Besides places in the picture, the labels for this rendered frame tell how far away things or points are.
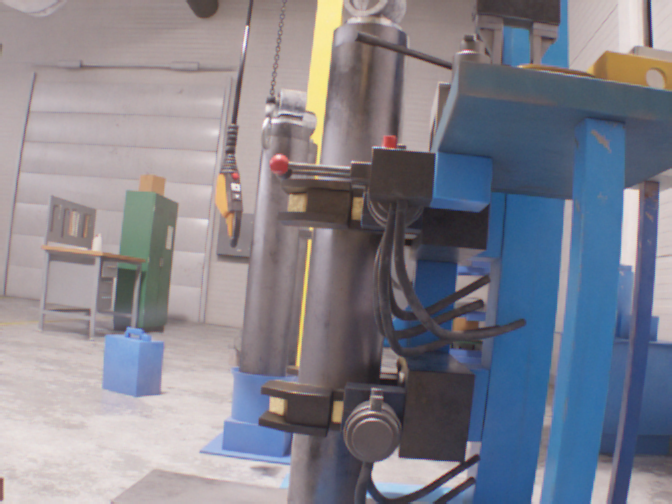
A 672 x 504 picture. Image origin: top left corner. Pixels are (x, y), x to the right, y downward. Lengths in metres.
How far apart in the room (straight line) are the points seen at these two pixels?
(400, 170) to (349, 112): 0.63
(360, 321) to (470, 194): 0.66
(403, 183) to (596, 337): 0.50
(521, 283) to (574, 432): 0.94
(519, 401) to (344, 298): 0.52
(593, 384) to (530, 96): 0.38
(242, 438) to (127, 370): 1.44
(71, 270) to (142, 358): 3.46
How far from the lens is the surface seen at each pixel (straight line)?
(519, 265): 1.87
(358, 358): 1.85
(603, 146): 0.98
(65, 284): 7.83
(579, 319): 0.95
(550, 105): 0.95
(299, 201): 1.73
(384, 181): 1.29
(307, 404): 1.65
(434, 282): 2.21
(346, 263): 1.84
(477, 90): 0.93
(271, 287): 3.19
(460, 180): 1.28
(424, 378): 1.59
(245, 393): 3.22
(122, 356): 4.52
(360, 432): 1.42
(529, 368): 1.88
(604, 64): 1.04
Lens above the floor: 0.76
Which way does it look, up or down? 4 degrees up
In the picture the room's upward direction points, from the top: 6 degrees clockwise
